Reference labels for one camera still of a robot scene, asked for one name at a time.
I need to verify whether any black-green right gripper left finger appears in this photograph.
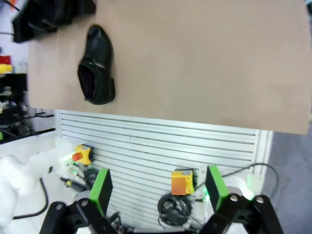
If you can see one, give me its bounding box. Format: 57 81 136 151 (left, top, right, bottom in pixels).
39 168 115 234

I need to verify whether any black-green right gripper right finger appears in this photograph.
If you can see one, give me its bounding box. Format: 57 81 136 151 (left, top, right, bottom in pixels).
201 165 285 234

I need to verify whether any black leather loafer shoe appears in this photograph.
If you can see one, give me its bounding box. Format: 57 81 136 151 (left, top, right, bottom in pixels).
57 0 97 25
25 0 60 27
77 23 117 106

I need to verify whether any black shoe stand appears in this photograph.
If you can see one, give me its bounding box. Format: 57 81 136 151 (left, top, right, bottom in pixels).
11 9 74 44

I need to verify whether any yellow emergency stop box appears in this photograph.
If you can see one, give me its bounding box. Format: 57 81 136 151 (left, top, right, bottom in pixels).
171 169 195 196
72 143 95 167

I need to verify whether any dark storage shelf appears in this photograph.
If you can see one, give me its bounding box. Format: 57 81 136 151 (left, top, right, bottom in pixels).
0 72 56 144

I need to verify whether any black coiled cable bundle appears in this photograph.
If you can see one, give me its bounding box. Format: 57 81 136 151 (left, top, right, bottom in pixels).
157 194 195 229

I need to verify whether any aluminium slotted base plate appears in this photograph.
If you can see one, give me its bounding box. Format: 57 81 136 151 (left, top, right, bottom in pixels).
55 109 273 230

